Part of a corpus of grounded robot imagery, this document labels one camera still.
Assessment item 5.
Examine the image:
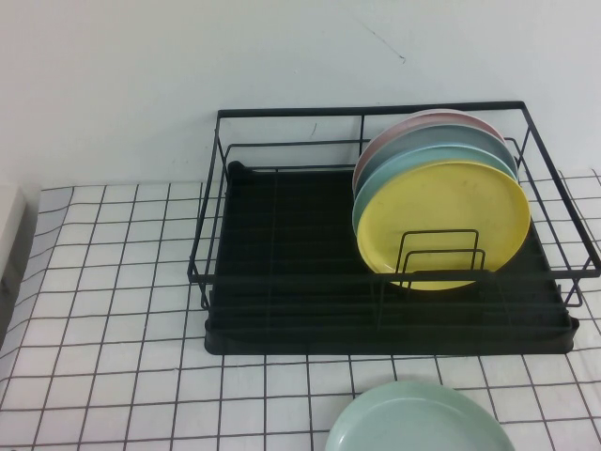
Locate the yellow plate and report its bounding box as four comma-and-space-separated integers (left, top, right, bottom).
355, 161, 532, 292

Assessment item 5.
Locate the light blue plate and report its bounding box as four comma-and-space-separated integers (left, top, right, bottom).
351, 144, 520, 227

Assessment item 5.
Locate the pink plate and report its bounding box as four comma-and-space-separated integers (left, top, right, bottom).
352, 108, 506, 190

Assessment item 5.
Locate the grey plate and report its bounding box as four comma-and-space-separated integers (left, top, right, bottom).
359, 123, 518, 189

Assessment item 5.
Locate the mint green plate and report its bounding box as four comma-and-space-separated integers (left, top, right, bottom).
324, 380, 517, 451

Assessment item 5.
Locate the black plastic drip tray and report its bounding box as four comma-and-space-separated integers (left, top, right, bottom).
205, 161, 579, 357

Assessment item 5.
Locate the white black-grid tablecloth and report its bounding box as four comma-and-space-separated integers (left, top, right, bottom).
0, 174, 601, 451

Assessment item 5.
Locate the white box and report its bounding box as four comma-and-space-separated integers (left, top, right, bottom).
0, 185, 42, 350

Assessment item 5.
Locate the black wire dish rack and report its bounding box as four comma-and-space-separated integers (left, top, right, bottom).
186, 100, 601, 312

